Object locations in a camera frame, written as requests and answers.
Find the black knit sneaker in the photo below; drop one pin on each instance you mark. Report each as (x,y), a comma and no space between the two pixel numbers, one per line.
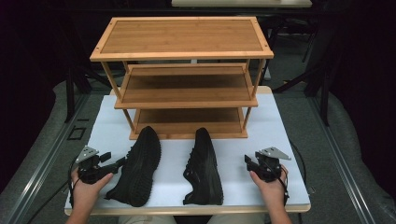
(204,168)

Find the small wooden table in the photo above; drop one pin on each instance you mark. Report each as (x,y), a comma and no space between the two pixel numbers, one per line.
(186,210)

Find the person's left hand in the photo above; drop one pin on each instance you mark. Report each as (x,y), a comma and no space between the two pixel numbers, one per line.
(84,194)

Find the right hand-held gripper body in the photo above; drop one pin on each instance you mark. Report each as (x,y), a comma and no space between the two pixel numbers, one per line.
(268,168)

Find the black knit sneaker ribbed sole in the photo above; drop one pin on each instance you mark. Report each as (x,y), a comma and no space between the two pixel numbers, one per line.
(140,168)

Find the person's right hand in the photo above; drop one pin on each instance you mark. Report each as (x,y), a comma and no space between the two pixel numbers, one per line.
(274,193)

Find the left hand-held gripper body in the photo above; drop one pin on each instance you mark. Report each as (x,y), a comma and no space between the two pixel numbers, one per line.
(90,169)

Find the three-tier wooden shoe rack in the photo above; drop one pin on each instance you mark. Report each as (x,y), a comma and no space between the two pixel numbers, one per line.
(182,37)

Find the black metal stand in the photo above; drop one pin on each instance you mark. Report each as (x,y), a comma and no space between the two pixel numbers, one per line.
(69,93)

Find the black square floor frame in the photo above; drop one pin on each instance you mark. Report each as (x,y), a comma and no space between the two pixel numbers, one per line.
(76,133)

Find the metal floor rail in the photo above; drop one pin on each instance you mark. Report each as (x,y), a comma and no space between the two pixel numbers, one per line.
(342,158)
(43,165)

